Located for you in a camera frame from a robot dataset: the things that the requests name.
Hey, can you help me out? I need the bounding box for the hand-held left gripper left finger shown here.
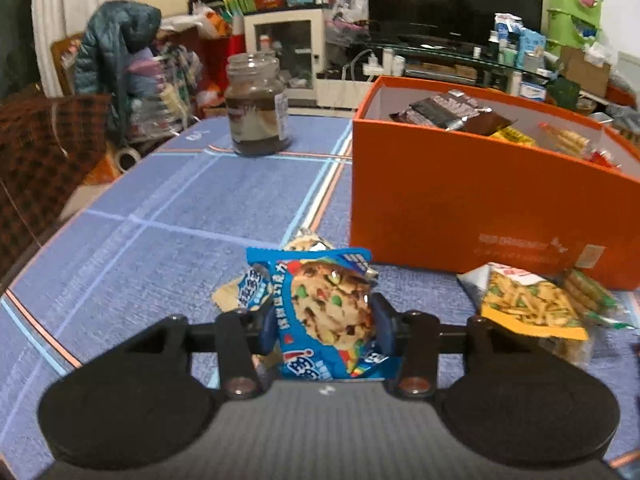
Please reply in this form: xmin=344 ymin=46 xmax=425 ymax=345
xmin=120 ymin=305 xmax=279 ymax=401

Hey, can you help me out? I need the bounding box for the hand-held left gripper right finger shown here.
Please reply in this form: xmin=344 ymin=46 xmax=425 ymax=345
xmin=369 ymin=292 xmax=539 ymax=401

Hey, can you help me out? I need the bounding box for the blue cookie packet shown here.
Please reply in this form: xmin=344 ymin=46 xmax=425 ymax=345
xmin=246 ymin=247 xmax=402 ymax=381

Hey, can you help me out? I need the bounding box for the orange cardboard box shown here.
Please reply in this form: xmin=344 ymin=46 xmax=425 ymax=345
xmin=348 ymin=75 xmax=640 ymax=292

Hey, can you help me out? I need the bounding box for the small beige cookie packet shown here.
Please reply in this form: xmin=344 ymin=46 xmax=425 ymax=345
xmin=212 ymin=227 xmax=335 ymax=312

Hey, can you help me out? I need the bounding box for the blue checked mat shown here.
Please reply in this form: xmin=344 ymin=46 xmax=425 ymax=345
xmin=0 ymin=114 xmax=640 ymax=468

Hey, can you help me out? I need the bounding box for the yellow snack stick packet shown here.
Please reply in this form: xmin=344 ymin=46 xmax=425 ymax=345
xmin=456 ymin=262 xmax=592 ymax=343

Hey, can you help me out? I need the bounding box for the green biscuit packet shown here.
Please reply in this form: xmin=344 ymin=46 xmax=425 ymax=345
xmin=562 ymin=267 xmax=637 ymax=332

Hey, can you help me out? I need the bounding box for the silver and black snack packet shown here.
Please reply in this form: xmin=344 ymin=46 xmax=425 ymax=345
xmin=407 ymin=90 xmax=493 ymax=132

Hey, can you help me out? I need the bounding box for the tape roll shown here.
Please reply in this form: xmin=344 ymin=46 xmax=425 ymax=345
xmin=114 ymin=146 xmax=142 ymax=172

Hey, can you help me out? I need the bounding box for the glass jar of chocolate spread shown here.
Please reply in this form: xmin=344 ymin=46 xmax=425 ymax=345
xmin=224 ymin=52 xmax=292 ymax=157

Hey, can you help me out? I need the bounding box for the brown snack packet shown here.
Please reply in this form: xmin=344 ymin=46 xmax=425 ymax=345
xmin=465 ymin=109 xmax=518 ymax=137

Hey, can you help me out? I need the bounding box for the wafer stick packet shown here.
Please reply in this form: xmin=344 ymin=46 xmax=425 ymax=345
xmin=539 ymin=122 xmax=592 ymax=157

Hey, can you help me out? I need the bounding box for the white television stand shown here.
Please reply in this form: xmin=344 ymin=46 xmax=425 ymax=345
xmin=320 ymin=40 xmax=566 ymax=111

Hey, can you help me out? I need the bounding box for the brown plaid cloth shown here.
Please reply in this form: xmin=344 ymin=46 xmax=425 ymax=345
xmin=0 ymin=91 xmax=117 ymax=283

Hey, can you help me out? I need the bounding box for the white glass-door cabinet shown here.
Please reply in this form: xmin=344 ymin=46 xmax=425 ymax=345
xmin=243 ymin=8 xmax=326 ymax=107

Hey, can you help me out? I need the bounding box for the blue wipes packet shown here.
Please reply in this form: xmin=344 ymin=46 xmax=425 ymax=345
xmin=517 ymin=30 xmax=547 ymax=74

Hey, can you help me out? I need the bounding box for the teal puffer jacket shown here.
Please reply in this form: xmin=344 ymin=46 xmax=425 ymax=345
xmin=75 ymin=1 xmax=163 ymax=137

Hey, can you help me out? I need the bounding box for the brown cardboard box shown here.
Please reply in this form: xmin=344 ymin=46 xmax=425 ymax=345
xmin=559 ymin=46 xmax=612 ymax=99

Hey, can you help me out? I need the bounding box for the green plastic drawer unit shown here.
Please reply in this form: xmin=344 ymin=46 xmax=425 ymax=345
xmin=545 ymin=0 xmax=606 ymax=57

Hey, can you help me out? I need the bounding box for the white curtain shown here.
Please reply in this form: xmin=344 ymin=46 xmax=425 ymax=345
xmin=31 ymin=0 xmax=133 ymax=100

